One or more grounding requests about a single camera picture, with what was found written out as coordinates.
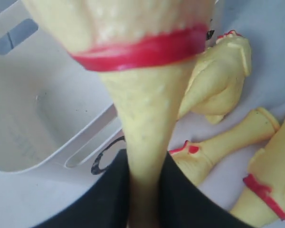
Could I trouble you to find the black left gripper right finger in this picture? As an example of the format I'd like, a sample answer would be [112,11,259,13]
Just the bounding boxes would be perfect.
[158,154,248,228]

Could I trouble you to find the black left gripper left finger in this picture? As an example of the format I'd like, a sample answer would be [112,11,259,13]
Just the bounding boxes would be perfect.
[39,149,129,228]

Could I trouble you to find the broken chicken head piece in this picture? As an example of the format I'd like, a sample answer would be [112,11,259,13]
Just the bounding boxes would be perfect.
[169,107,280,186]

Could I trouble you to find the yellow rubber chicken front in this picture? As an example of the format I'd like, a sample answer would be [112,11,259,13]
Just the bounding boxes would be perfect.
[230,119,285,228]

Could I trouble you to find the yellow rubber chicken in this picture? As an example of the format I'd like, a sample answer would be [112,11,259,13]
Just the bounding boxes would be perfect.
[230,119,285,228]
[24,0,215,228]

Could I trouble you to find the yellow rubber chicken top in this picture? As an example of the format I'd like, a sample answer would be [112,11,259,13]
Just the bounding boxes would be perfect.
[24,0,215,228]

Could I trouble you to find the broken chicken body piece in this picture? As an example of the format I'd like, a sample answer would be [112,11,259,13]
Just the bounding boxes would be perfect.
[178,30,252,124]

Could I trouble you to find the cream bin marked O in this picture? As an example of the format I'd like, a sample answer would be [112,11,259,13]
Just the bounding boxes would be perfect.
[0,0,126,176]

